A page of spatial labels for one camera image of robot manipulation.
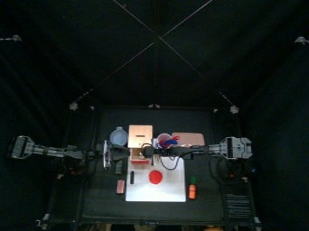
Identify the white cutting board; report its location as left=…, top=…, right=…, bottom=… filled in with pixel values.
left=124, top=155, right=187, bottom=203

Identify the silver frame clamp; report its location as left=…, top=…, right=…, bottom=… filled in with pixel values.
left=0, top=34, right=22, bottom=42
left=292, top=35, right=309, bottom=45

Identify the red drawer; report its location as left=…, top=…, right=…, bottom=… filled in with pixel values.
left=129, top=147, right=151, bottom=165

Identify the white utensil cup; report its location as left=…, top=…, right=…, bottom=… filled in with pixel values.
left=155, top=133, right=175, bottom=149

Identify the dark green toy item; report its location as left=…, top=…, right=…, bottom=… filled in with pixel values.
left=113, top=160, right=124, bottom=175

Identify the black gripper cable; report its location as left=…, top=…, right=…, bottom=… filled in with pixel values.
left=159, top=154, right=181, bottom=171

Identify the wooden drawer box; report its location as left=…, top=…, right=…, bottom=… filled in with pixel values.
left=127, top=125, right=155, bottom=149

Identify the light blue plastic bowl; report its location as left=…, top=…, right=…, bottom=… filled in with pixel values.
left=108, top=126, right=129, bottom=147

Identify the pink cutting mat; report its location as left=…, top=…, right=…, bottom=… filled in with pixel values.
left=171, top=132, right=206, bottom=147

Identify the red dough disc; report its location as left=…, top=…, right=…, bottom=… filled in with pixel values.
left=147, top=170, right=164, bottom=185

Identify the orange toy carrot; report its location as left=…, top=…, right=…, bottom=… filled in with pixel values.
left=188, top=176, right=198, bottom=200

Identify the blue toy spoon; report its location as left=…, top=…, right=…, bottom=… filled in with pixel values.
left=160, top=139, right=179, bottom=149

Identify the white printed label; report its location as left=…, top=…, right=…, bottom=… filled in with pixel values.
left=223, top=193, right=251, bottom=220

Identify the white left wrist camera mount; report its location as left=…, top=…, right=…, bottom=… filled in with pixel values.
left=101, top=139, right=112, bottom=170

